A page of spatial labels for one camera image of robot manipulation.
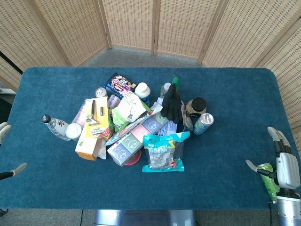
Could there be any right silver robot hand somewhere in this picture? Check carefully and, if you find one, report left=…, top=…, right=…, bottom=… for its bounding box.
left=245, top=126, right=301, bottom=192

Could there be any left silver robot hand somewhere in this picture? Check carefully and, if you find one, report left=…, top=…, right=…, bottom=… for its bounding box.
left=0, top=121, right=28, bottom=181

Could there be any blue drink can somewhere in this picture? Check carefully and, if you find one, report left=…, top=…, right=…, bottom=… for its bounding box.
left=193, top=113, right=214, bottom=136

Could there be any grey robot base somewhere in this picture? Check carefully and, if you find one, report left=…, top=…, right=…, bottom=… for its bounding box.
left=94, top=209, right=197, bottom=226

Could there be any small tin can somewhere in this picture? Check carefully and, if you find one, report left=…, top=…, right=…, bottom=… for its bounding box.
left=95, top=87, right=108, bottom=98

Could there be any green snack bag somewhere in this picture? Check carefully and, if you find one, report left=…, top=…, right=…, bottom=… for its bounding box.
left=256, top=162, right=281, bottom=204

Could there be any clear glass sake bottle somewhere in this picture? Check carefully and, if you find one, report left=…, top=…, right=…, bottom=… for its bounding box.
left=41, top=114, right=72, bottom=142

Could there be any blue table cloth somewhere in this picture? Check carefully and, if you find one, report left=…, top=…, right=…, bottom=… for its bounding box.
left=0, top=66, right=301, bottom=210

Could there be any white round lid container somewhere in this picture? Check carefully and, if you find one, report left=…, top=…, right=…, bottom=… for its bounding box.
left=65, top=122, right=82, bottom=141

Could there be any orange white carton box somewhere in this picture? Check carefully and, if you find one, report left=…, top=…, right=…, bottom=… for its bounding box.
left=74, top=128, right=107, bottom=161

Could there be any pink plastic package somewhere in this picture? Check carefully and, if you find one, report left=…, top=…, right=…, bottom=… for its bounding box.
left=71, top=98, right=94, bottom=129

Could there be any yellow razor blister pack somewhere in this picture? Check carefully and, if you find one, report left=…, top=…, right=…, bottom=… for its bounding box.
left=85, top=97, right=110, bottom=139

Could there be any jar with black lid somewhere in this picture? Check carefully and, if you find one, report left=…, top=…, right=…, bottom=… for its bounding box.
left=185, top=97, right=208, bottom=119

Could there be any clear bag with black items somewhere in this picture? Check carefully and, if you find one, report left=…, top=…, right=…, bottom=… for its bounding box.
left=180, top=100, right=194, bottom=132

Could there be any lilac clear plastic box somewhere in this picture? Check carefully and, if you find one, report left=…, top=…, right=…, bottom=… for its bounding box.
left=107, top=94, right=121, bottom=109

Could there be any blue white sachet pack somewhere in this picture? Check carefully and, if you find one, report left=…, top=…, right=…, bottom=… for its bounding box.
left=157, top=120, right=178, bottom=137

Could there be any teal snack bag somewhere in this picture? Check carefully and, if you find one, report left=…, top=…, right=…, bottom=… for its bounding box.
left=142, top=131, right=190, bottom=173

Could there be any red round lid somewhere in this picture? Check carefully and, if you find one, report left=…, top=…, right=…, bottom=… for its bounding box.
left=123, top=148, right=143, bottom=167

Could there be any green white wipes pouch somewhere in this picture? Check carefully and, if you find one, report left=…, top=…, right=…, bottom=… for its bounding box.
left=111, top=92, right=151, bottom=132

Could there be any black knit glove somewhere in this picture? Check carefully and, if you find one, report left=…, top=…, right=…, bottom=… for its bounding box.
left=161, top=84, right=184, bottom=124

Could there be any dark blue sanitary pad pack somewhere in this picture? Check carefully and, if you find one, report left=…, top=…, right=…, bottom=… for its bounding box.
left=103, top=72, right=138, bottom=97

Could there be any pastel tissue multipack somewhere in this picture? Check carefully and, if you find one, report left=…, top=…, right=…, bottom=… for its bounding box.
left=107, top=110, right=170, bottom=167

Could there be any woven bamboo folding screen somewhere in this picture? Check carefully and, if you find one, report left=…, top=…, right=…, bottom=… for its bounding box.
left=0, top=0, right=301, bottom=159

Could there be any clear plastic bottle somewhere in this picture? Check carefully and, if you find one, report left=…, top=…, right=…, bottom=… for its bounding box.
left=160, top=82, right=172, bottom=99

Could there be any white plastic bottle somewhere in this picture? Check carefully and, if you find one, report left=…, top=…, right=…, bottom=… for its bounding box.
left=135, top=82, right=151, bottom=106

